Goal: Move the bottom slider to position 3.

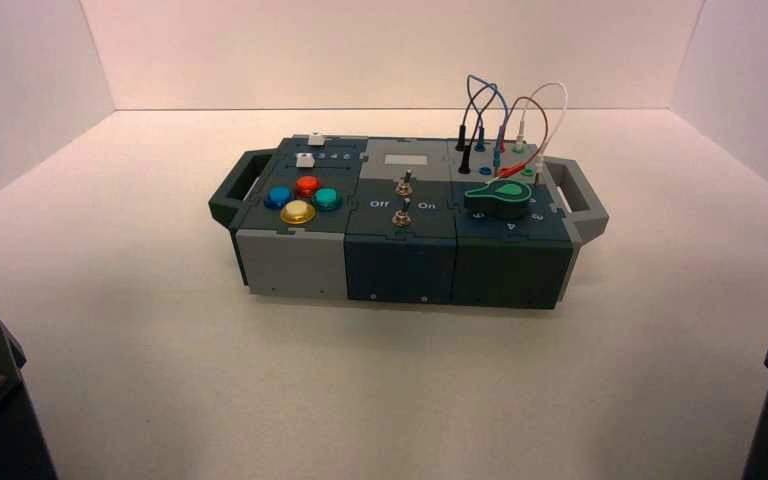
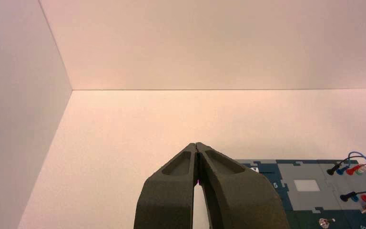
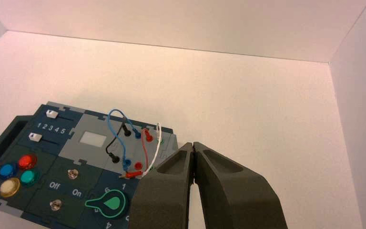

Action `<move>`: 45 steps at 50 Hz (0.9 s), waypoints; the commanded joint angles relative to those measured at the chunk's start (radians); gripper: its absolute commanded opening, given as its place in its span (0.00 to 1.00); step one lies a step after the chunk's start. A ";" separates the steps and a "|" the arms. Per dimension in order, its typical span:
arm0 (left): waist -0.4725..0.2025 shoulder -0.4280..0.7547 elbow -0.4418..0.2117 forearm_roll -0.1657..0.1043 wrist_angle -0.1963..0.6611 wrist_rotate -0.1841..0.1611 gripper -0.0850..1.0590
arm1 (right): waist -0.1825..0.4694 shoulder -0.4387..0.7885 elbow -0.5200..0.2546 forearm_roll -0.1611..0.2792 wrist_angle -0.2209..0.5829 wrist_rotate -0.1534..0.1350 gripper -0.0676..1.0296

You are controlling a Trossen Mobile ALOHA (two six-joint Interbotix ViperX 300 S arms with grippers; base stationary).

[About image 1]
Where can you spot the white slider knob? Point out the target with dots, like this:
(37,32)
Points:
(316,138)
(304,160)

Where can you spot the modular grey and teal control box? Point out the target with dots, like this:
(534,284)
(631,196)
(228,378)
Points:
(397,258)

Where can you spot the teal round push button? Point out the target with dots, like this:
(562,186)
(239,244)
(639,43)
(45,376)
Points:
(327,199)

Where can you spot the small grey display screen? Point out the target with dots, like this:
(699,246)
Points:
(406,160)

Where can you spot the yellow round push button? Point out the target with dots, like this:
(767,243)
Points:
(298,212)

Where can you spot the red round push button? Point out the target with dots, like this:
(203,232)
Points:
(307,186)

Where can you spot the blue round push button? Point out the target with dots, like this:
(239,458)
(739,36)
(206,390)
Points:
(278,197)

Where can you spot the green rotary selector knob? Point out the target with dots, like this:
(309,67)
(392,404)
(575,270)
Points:
(503,197)

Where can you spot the metal toggle switch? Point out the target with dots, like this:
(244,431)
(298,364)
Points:
(406,183)
(402,214)

